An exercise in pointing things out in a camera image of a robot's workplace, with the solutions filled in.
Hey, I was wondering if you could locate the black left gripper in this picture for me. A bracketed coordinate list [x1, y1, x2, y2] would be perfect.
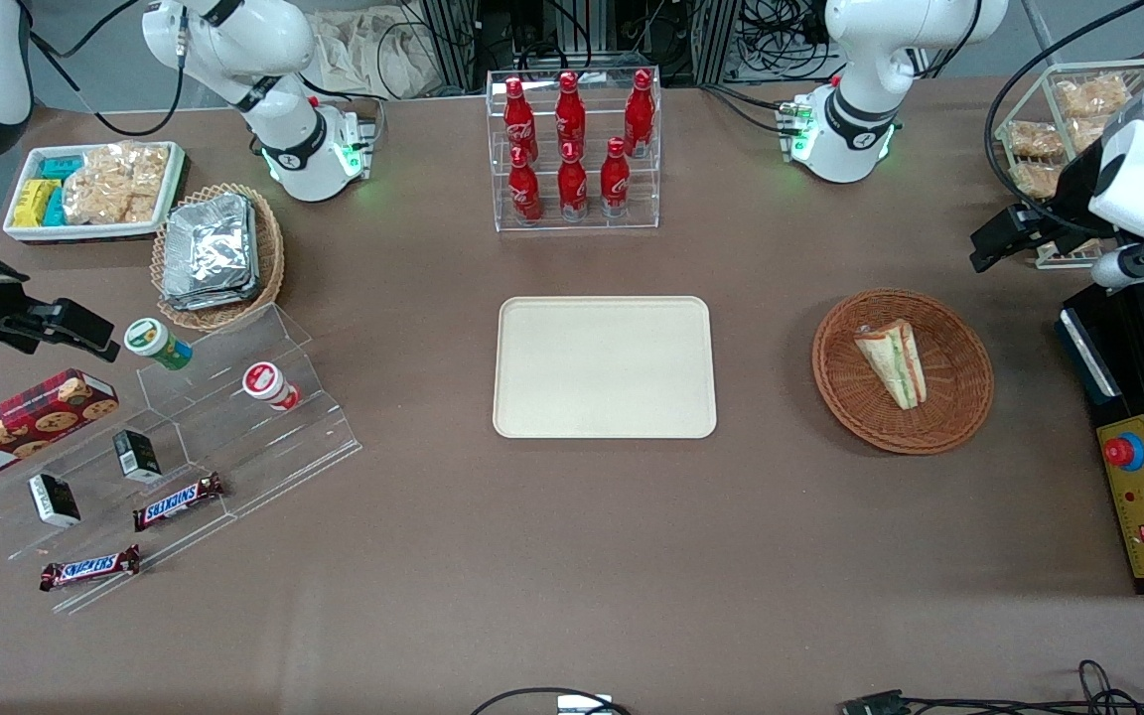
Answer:
[969, 147, 1129, 274]

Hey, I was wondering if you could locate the black control box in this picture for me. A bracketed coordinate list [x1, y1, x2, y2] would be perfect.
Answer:
[1057, 273, 1144, 599]

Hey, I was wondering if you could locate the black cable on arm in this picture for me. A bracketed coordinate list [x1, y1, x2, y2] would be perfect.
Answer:
[985, 0, 1144, 231]
[24, 0, 188, 138]

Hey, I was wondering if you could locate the clear acrylic bottle rack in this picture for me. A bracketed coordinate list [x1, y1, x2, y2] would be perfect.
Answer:
[485, 67, 662, 235]

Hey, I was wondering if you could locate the round brown wicker basket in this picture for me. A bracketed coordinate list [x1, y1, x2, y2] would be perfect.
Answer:
[811, 288, 995, 456]

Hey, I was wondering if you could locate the oval brown wicker basket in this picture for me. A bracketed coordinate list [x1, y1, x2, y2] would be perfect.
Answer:
[151, 183, 286, 333]

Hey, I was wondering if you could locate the small black carton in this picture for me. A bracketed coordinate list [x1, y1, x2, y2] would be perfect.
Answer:
[112, 428, 164, 485]
[28, 473, 82, 528]

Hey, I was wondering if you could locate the yellow snack packet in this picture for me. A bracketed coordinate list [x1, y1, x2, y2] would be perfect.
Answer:
[12, 179, 63, 228]

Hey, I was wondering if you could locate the clear bag of crackers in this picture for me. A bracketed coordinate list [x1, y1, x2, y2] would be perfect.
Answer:
[62, 142, 172, 226]

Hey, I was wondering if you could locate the plastic-wrapped triangle sandwich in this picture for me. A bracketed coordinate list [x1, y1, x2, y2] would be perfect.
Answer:
[852, 319, 929, 412]

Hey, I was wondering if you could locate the beige cloth bag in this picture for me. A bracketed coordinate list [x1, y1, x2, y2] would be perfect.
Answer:
[306, 8, 439, 102]

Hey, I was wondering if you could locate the green lidded snack cup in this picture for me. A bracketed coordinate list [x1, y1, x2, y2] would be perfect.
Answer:
[124, 317, 194, 372]

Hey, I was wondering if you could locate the white rectangular snack tray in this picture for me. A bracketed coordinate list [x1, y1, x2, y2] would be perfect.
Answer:
[2, 141, 187, 245]

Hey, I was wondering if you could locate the bagged bread roll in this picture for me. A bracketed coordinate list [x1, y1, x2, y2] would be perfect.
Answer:
[1006, 120, 1066, 160]
[1013, 162, 1062, 200]
[1055, 75, 1131, 120]

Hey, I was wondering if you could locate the black cable bundle with connector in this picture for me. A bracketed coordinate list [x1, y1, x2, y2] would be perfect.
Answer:
[838, 659, 1144, 715]

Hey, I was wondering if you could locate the beige plastic tray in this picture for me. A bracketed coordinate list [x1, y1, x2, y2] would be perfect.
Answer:
[493, 295, 718, 440]

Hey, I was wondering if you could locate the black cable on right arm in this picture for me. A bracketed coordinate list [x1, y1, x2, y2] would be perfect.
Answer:
[24, 0, 188, 138]

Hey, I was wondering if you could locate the red cola bottle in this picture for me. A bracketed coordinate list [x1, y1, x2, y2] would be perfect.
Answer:
[624, 70, 656, 160]
[554, 71, 587, 160]
[599, 137, 632, 219]
[507, 146, 543, 226]
[557, 141, 590, 222]
[502, 76, 539, 165]

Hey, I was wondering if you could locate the stack of foil packets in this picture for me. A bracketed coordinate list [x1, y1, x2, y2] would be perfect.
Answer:
[161, 193, 261, 312]

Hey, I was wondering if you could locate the red lidded snack cup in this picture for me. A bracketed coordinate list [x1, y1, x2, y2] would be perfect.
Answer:
[241, 361, 301, 412]

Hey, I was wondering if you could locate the white wire basket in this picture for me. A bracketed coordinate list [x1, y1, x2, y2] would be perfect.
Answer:
[993, 58, 1144, 271]

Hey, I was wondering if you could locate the brown chocolate bar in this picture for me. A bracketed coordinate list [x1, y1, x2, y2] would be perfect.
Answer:
[132, 472, 226, 533]
[39, 544, 142, 593]

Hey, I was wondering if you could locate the red tartan cookie box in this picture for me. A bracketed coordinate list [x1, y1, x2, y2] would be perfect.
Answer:
[0, 368, 120, 492]

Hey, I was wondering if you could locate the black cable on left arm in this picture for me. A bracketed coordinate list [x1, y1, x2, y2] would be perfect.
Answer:
[985, 0, 1144, 231]

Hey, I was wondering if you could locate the clear acrylic step display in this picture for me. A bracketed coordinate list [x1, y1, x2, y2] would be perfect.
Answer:
[0, 302, 365, 617]

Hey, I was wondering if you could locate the black cable with white plug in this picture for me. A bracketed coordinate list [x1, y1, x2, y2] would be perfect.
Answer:
[471, 687, 635, 715]

